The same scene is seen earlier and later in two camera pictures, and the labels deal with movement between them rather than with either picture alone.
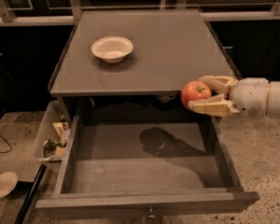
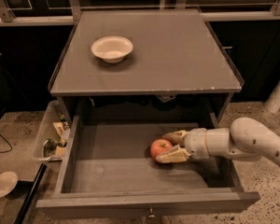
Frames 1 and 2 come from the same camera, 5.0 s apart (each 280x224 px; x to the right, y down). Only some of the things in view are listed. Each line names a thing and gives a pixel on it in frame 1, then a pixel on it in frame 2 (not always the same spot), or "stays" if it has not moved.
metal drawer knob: x=151 y=216 stays
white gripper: x=251 y=96 to x=196 y=143
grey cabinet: x=130 y=66 stays
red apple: x=195 y=91 to x=160 y=147
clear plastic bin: x=52 y=133 stays
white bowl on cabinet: x=112 y=49 stays
